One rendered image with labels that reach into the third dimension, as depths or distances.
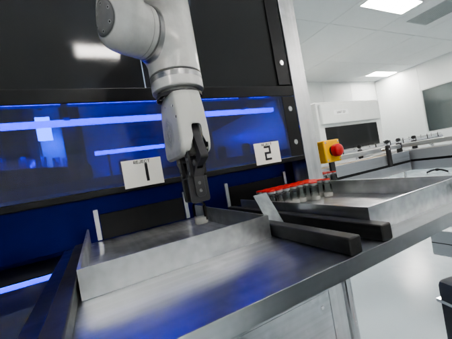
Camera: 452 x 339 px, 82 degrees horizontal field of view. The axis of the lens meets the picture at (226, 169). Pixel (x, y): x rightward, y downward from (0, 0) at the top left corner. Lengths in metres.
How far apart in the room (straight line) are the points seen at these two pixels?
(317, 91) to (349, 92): 1.31
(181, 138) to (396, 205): 0.32
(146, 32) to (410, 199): 0.44
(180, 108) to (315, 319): 0.73
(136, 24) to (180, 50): 0.07
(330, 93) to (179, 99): 8.03
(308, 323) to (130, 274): 0.64
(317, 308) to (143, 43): 0.81
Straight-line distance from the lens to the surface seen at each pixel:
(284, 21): 0.93
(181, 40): 0.44
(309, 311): 0.89
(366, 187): 0.70
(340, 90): 8.70
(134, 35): 0.41
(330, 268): 0.30
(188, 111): 0.39
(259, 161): 0.72
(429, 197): 0.51
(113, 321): 0.29
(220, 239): 0.38
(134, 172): 0.60
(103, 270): 0.35
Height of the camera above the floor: 1.00
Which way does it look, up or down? level
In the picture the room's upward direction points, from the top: 10 degrees counter-clockwise
